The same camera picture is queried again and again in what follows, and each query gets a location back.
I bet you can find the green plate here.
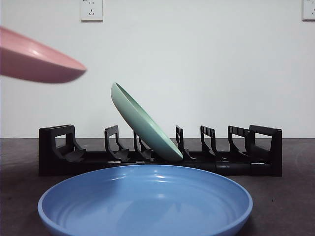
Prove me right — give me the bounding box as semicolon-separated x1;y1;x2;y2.
110;82;184;162

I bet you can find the blue plate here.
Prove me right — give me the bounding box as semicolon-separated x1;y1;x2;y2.
37;164;253;236

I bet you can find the pink plate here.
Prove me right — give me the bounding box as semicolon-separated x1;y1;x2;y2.
0;26;88;84

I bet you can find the black plastic dish rack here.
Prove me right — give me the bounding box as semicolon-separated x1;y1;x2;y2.
38;124;283;177

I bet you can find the white wall socket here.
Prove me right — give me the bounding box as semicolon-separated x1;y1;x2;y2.
302;0;315;22
80;0;104;22

